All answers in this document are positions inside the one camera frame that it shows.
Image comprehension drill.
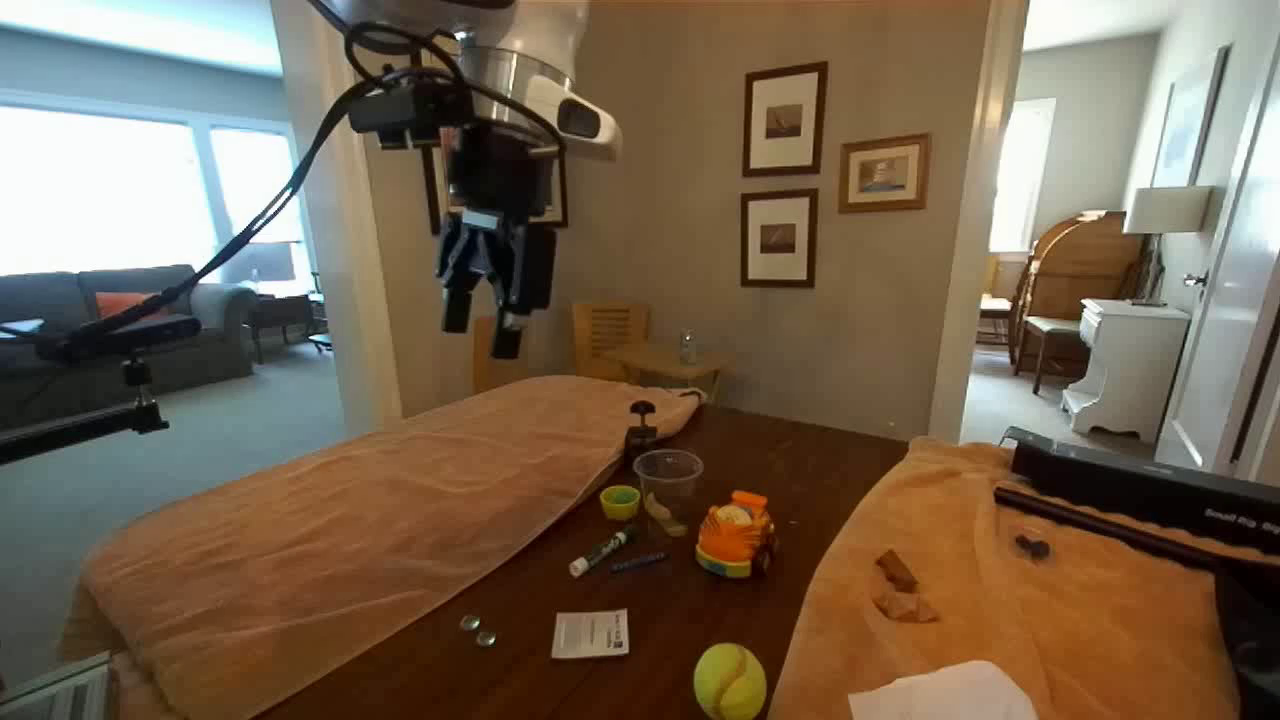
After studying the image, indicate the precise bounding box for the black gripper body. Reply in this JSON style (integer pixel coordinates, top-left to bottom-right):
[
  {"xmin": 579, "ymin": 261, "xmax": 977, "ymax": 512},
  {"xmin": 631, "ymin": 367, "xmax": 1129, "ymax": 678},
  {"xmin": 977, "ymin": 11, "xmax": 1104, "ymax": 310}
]
[{"xmin": 437, "ymin": 122, "xmax": 567, "ymax": 294}]

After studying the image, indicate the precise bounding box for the yellow green tennis ball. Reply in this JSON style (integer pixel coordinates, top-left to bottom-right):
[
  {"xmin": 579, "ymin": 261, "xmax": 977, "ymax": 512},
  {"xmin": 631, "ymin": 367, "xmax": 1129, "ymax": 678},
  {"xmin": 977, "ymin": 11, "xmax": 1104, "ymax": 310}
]
[{"xmin": 689, "ymin": 640, "xmax": 772, "ymax": 720}]

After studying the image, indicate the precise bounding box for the wooden side table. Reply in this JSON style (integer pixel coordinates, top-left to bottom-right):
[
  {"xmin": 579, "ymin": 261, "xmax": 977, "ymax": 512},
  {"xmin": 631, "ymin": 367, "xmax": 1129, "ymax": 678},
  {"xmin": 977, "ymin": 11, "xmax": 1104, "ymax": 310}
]
[{"xmin": 606, "ymin": 341, "xmax": 736, "ymax": 402}]

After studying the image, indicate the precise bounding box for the small yellow green cup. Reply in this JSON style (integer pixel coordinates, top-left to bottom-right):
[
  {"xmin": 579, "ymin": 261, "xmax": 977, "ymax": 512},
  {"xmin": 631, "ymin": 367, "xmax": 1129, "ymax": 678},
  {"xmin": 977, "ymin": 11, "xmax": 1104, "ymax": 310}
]
[{"xmin": 596, "ymin": 482, "xmax": 643, "ymax": 523}]

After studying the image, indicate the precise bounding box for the clear plastic cup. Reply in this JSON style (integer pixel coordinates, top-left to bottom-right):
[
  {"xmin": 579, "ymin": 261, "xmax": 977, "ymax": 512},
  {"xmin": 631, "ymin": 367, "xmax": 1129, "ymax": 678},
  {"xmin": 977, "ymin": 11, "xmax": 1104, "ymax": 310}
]
[{"xmin": 630, "ymin": 443, "xmax": 710, "ymax": 516}]

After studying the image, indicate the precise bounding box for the beige wooden piece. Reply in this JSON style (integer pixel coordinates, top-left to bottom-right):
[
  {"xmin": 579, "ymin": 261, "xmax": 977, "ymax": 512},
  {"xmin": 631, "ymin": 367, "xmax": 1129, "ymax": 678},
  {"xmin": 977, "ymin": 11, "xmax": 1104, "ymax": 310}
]
[{"xmin": 640, "ymin": 488, "xmax": 691, "ymax": 541}]

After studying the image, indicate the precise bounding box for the white marker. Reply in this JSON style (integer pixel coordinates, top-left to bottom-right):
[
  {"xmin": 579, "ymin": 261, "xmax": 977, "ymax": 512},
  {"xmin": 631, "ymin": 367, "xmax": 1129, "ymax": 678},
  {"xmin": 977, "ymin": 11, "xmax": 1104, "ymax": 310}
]
[{"xmin": 565, "ymin": 523, "xmax": 637, "ymax": 579}]

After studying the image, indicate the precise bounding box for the large orange towel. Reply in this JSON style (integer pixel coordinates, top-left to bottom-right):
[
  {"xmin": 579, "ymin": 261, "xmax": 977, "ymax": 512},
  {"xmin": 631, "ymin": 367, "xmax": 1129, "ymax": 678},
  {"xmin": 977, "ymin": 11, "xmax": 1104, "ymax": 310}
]
[{"xmin": 56, "ymin": 373, "xmax": 710, "ymax": 720}]

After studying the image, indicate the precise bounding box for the grey sofa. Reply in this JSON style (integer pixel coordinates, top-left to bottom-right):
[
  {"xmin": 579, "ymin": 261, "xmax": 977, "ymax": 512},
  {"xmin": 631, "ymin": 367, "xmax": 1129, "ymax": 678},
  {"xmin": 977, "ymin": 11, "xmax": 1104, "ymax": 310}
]
[{"xmin": 0, "ymin": 261, "xmax": 265, "ymax": 434}]

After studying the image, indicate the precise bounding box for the dark blue pen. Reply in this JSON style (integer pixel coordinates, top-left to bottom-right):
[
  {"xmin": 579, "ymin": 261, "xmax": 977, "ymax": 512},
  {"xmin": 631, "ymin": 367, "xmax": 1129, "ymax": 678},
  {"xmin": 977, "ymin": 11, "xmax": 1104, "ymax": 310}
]
[{"xmin": 606, "ymin": 545, "xmax": 675, "ymax": 579}]

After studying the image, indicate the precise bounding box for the orange toy truck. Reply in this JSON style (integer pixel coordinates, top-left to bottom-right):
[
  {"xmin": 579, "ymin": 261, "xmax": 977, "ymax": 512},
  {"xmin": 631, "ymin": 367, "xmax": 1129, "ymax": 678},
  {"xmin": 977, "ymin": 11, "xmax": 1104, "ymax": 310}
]
[{"xmin": 691, "ymin": 488, "xmax": 786, "ymax": 583}]

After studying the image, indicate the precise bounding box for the white paper card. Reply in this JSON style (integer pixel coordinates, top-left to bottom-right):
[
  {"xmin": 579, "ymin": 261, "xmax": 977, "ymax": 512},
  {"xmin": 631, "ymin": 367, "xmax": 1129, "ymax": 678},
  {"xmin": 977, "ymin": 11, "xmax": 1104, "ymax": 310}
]
[{"xmin": 549, "ymin": 603, "xmax": 637, "ymax": 664}]

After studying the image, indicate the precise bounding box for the orange pillow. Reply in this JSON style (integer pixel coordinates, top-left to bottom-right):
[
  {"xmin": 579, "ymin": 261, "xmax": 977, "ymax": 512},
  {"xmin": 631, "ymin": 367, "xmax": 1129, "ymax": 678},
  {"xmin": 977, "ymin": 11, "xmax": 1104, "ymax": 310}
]
[{"xmin": 93, "ymin": 289, "xmax": 160, "ymax": 326}]

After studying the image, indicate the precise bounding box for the large bright window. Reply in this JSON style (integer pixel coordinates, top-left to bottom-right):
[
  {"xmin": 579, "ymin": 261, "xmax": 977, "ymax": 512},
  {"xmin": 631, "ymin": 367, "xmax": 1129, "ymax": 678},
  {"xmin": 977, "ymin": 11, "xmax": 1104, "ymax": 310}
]
[{"xmin": 0, "ymin": 100, "xmax": 315, "ymax": 285}]

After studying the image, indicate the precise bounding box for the wooden framed picture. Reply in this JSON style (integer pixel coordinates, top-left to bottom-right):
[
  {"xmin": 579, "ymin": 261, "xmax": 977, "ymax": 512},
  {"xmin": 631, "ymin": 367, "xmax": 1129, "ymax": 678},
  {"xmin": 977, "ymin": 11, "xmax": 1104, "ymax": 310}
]
[{"xmin": 836, "ymin": 127, "xmax": 938, "ymax": 216}]

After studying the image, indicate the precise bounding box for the dark wooden block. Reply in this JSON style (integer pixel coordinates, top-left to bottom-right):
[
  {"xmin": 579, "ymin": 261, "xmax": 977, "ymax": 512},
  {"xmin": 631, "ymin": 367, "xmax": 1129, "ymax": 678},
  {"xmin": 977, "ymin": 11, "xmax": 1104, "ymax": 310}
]
[{"xmin": 873, "ymin": 547, "xmax": 924, "ymax": 598}]

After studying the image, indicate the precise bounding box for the light wooden block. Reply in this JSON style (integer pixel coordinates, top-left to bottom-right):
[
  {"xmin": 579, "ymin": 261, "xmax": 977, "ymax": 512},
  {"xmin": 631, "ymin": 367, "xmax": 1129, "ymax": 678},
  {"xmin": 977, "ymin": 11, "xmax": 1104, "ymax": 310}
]
[{"xmin": 873, "ymin": 589, "xmax": 944, "ymax": 627}]

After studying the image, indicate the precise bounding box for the narrow bright window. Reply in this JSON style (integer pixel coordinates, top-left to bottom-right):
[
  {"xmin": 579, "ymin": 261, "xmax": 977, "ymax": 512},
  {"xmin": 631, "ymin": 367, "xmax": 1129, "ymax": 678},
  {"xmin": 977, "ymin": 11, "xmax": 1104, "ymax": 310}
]
[{"xmin": 988, "ymin": 98, "xmax": 1055, "ymax": 256}]

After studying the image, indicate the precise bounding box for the white cloth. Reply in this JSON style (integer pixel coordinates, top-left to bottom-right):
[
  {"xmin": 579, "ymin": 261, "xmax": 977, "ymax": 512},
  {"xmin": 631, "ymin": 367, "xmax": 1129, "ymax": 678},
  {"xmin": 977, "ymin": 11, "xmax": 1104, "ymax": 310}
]
[{"xmin": 844, "ymin": 658, "xmax": 1039, "ymax": 720}]

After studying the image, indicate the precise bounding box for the white ribbed box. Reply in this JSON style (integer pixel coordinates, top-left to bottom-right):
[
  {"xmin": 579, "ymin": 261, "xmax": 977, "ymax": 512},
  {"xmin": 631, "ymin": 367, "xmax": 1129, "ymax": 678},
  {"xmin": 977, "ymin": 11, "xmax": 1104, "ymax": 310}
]
[{"xmin": 0, "ymin": 651, "xmax": 115, "ymax": 720}]

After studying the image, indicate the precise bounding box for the wooden rocking chair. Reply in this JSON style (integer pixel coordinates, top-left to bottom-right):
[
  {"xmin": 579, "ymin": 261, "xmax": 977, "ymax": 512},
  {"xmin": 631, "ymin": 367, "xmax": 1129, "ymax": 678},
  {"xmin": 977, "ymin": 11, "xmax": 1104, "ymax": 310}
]
[{"xmin": 1003, "ymin": 206, "xmax": 1154, "ymax": 402}]

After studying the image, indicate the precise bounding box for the white nightstand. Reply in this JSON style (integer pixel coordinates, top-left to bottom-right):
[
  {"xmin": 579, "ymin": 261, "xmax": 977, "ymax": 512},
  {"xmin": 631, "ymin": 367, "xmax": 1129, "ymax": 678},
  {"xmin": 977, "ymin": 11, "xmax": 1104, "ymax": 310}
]
[{"xmin": 1060, "ymin": 295, "xmax": 1193, "ymax": 449}]

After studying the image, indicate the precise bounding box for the black rod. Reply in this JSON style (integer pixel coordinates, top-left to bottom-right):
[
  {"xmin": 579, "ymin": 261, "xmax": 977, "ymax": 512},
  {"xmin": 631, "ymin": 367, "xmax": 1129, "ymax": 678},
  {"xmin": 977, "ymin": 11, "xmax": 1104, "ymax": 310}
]
[{"xmin": 994, "ymin": 482, "xmax": 1280, "ymax": 577}]

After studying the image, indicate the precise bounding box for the orange towel with objects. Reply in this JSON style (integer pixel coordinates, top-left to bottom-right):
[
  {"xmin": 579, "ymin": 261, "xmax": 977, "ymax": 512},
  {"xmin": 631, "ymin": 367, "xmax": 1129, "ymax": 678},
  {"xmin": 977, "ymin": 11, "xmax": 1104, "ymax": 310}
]
[{"xmin": 768, "ymin": 437, "xmax": 1245, "ymax": 720}]

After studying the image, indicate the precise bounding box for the long black case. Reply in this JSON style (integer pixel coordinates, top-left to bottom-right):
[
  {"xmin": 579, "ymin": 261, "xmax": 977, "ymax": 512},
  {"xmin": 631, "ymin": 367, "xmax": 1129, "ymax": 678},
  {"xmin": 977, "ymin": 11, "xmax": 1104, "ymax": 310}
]
[{"xmin": 1003, "ymin": 426, "xmax": 1280, "ymax": 559}]

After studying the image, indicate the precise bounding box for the white shade lamp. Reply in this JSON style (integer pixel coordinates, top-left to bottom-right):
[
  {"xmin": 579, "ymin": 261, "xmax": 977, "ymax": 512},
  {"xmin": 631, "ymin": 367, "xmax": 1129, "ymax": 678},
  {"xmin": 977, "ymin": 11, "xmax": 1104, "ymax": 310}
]
[{"xmin": 1126, "ymin": 185, "xmax": 1216, "ymax": 312}]

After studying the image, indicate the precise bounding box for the white panel door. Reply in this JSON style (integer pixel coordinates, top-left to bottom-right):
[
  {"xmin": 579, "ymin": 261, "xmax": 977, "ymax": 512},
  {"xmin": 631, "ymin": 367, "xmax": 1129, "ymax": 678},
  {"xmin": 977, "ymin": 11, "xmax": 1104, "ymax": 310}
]
[{"xmin": 1154, "ymin": 0, "xmax": 1280, "ymax": 483}]

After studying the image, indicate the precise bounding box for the black bag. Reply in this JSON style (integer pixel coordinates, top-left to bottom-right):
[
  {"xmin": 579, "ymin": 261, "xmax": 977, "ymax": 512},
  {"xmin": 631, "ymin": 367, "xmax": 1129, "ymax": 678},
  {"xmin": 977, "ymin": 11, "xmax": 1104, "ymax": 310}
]
[{"xmin": 1211, "ymin": 556, "xmax": 1280, "ymax": 720}]

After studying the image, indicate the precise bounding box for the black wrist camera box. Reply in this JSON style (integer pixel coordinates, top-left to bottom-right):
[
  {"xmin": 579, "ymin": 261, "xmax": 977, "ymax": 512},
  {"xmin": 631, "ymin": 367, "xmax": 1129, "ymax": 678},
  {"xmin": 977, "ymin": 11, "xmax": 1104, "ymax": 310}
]
[{"xmin": 349, "ymin": 77, "xmax": 471, "ymax": 153}]

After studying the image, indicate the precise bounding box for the black clamp mount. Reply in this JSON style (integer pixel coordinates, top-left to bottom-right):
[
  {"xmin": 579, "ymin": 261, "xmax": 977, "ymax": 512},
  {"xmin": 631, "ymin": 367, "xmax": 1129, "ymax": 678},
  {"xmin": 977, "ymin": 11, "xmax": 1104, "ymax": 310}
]
[{"xmin": 621, "ymin": 395, "xmax": 665, "ymax": 472}]

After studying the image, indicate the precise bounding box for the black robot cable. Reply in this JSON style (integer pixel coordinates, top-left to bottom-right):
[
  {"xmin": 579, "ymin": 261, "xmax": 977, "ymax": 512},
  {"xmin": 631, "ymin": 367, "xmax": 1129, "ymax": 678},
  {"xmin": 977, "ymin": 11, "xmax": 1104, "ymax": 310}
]
[{"xmin": 0, "ymin": 0, "xmax": 572, "ymax": 352}]

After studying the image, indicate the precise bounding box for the black stereo camera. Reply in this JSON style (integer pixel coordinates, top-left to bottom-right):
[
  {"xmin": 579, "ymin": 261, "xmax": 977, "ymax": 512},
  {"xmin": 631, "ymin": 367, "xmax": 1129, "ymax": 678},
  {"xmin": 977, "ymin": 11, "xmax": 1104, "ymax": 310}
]
[{"xmin": 36, "ymin": 312, "xmax": 203, "ymax": 364}]

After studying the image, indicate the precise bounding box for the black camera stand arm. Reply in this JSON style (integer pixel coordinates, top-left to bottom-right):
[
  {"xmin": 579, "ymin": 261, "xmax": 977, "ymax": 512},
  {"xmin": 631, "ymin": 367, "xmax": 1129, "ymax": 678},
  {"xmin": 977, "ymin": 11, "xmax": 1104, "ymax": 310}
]
[{"xmin": 0, "ymin": 356, "xmax": 171, "ymax": 469}]

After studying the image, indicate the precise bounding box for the large framed wall picture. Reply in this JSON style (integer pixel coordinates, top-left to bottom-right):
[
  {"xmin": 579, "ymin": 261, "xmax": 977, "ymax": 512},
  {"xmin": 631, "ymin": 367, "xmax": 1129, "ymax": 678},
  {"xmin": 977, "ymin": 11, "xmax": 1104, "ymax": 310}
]
[{"xmin": 1154, "ymin": 45, "xmax": 1234, "ymax": 191}]

